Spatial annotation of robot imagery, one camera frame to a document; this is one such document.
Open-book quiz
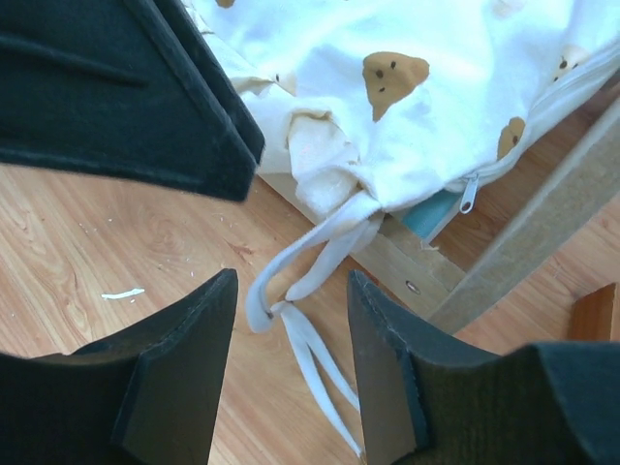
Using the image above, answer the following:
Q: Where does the wooden compartment tray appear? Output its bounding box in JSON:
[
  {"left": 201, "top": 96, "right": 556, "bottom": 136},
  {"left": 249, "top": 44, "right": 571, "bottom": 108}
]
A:
[{"left": 568, "top": 283, "right": 619, "bottom": 342}]

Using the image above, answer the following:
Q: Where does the wooden striped pet bed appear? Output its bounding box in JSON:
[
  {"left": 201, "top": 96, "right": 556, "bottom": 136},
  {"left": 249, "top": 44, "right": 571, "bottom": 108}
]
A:
[{"left": 256, "top": 72, "right": 620, "bottom": 335}]

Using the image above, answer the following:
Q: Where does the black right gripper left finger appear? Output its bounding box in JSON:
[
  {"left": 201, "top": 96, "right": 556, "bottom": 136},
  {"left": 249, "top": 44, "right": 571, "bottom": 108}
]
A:
[{"left": 1, "top": 269, "right": 238, "bottom": 464}]

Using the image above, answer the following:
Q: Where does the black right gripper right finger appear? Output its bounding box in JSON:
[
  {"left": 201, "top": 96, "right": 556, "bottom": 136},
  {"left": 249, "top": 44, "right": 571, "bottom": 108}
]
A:
[{"left": 348, "top": 271, "right": 619, "bottom": 464}]

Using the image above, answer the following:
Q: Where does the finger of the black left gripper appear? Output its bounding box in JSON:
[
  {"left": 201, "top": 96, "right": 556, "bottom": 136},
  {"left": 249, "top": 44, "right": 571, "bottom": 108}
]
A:
[{"left": 1, "top": 1, "right": 264, "bottom": 202}]

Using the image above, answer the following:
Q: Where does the large bear print cushion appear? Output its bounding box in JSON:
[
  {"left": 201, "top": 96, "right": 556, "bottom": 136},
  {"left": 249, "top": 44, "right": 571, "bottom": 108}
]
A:
[{"left": 185, "top": 1, "right": 619, "bottom": 455}]

